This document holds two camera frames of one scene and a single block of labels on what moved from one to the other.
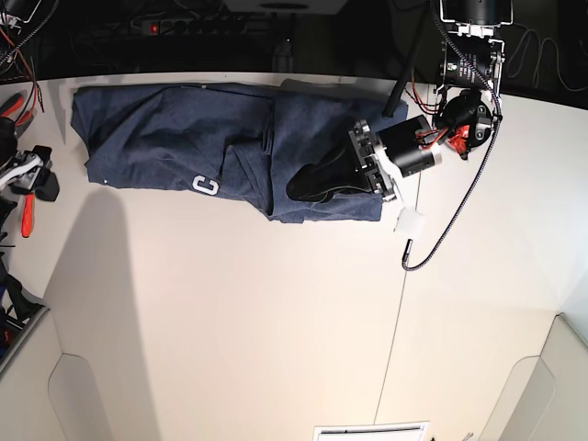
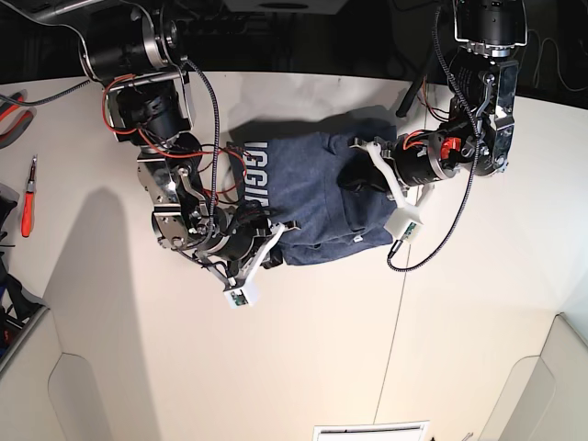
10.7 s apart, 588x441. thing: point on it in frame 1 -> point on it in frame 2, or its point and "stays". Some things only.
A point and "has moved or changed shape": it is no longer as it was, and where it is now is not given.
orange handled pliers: (11, 105) stays
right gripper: (342, 171) -> (360, 173)
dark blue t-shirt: (236, 142) has moved or changed shape
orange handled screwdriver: (27, 218) stays
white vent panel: (404, 431) stays
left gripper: (22, 171) -> (266, 257)
